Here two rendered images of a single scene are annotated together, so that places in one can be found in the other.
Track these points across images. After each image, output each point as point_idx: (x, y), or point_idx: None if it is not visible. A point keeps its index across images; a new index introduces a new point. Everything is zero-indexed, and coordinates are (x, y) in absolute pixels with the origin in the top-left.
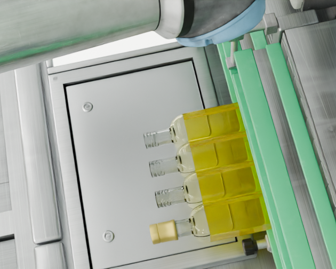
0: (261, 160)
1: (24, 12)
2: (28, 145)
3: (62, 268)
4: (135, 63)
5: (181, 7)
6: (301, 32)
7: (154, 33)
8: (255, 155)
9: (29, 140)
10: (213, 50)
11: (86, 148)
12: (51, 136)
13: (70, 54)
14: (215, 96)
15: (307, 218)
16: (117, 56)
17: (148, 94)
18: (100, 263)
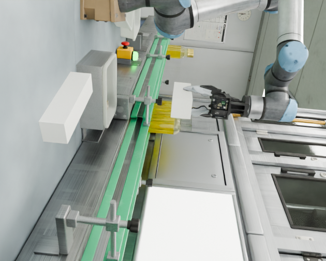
0: None
1: None
2: (244, 171)
3: (228, 138)
4: (186, 183)
5: None
6: (122, 93)
7: (171, 193)
8: None
9: (243, 172)
10: (140, 190)
11: (216, 163)
12: (233, 176)
13: (221, 197)
14: (150, 162)
15: (149, 74)
16: (194, 188)
17: (182, 172)
18: (214, 135)
